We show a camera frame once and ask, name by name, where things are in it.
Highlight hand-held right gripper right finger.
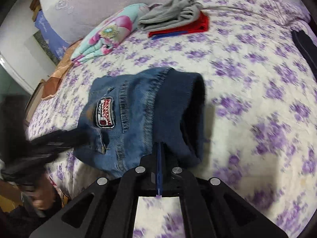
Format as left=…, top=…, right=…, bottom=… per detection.
left=161, top=142, right=289, bottom=238

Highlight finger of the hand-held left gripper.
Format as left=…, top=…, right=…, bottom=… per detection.
left=30, top=141, right=75, bottom=165
left=32, top=127, right=96, bottom=145

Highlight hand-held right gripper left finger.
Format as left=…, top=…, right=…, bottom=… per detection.
left=28, top=142, right=160, bottom=238

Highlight blue denim pants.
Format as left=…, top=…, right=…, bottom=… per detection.
left=73, top=67, right=206, bottom=179

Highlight dark navy pants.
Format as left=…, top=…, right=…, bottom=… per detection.
left=291, top=30, right=317, bottom=75

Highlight person's left hand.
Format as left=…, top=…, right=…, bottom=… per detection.
left=32, top=174, right=58, bottom=210

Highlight brown satin pillow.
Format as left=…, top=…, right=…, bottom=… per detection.
left=42, top=40, right=83, bottom=101

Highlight blue patterned cushion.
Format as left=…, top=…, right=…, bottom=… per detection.
left=34, top=10, right=71, bottom=60

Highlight folded floral blanket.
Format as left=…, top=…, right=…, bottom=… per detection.
left=71, top=3, right=149, bottom=66

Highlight purple floral bedsheet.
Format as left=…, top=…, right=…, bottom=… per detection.
left=26, top=0, right=317, bottom=238

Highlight folded blue garment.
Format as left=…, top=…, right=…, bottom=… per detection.
left=152, top=30, right=190, bottom=39

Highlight folded red garment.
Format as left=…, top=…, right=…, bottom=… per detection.
left=148, top=12, right=209, bottom=39

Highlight folded grey garment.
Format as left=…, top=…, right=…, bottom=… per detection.
left=137, top=0, right=201, bottom=31

